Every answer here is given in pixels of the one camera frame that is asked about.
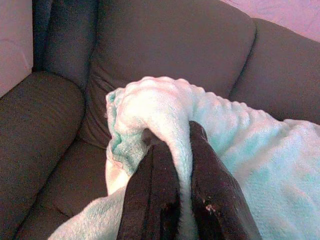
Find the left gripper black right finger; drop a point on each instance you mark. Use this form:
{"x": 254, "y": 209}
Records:
{"x": 215, "y": 195}

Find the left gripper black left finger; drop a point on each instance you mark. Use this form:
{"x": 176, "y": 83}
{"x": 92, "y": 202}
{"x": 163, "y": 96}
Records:
{"x": 152, "y": 200}

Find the grey-green fabric sofa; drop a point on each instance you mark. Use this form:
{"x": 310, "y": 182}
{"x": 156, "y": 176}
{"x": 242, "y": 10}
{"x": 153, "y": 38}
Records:
{"x": 175, "y": 37}

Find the white box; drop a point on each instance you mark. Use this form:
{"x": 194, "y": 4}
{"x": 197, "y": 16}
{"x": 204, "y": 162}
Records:
{"x": 15, "y": 37}

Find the mint dotted plush pillow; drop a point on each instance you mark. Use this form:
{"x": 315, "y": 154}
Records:
{"x": 250, "y": 162}

